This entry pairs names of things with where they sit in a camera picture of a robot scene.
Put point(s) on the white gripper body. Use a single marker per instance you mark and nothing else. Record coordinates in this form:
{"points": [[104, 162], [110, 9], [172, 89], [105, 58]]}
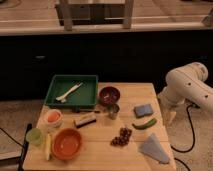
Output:
{"points": [[168, 112]]}

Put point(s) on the dark red grape bunch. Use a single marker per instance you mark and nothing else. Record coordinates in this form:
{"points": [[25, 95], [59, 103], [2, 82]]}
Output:
{"points": [[123, 138]]}

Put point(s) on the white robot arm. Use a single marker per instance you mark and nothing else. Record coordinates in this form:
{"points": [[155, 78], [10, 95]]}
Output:
{"points": [[185, 83]]}

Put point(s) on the dark maroon bowl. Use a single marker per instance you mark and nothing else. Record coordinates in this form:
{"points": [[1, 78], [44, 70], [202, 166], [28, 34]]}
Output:
{"points": [[109, 95]]}

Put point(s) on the orange red bowl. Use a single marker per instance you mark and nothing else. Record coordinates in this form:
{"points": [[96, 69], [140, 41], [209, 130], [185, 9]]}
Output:
{"points": [[66, 144]]}

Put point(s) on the white bowl with orange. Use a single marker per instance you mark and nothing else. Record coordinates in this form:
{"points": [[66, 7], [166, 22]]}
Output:
{"points": [[53, 118]]}

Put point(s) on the green chili pepper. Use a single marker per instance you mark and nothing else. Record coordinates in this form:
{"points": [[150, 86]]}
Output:
{"points": [[146, 125]]}

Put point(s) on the blue sponge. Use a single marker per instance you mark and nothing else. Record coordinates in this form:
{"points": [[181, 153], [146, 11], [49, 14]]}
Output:
{"points": [[143, 110]]}

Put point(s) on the light blue folded cloth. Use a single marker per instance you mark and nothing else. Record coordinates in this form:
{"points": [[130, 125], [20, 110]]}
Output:
{"points": [[152, 148]]}

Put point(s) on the small metal cup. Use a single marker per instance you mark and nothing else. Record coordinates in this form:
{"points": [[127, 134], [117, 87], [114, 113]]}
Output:
{"points": [[113, 111]]}

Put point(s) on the wooden black brush block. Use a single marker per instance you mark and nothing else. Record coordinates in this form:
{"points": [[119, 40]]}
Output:
{"points": [[84, 121]]}

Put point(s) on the black pen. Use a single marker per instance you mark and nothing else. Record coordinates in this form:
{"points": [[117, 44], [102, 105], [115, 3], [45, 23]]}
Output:
{"points": [[85, 110]]}

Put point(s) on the green plastic tray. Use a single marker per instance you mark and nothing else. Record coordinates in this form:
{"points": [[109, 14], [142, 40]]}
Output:
{"points": [[85, 97]]}

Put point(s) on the white plastic fork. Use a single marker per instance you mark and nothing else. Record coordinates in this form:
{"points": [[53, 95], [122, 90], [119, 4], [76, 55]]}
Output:
{"points": [[62, 98]]}

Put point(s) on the yellow banana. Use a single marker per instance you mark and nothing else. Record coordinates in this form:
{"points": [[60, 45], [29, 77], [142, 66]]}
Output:
{"points": [[48, 147]]}

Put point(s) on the wooden stool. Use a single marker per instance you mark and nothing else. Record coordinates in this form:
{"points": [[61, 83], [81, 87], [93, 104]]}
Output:
{"points": [[71, 13]]}

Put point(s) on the light green cup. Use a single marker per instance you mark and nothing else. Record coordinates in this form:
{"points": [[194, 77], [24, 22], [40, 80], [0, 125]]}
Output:
{"points": [[34, 137]]}

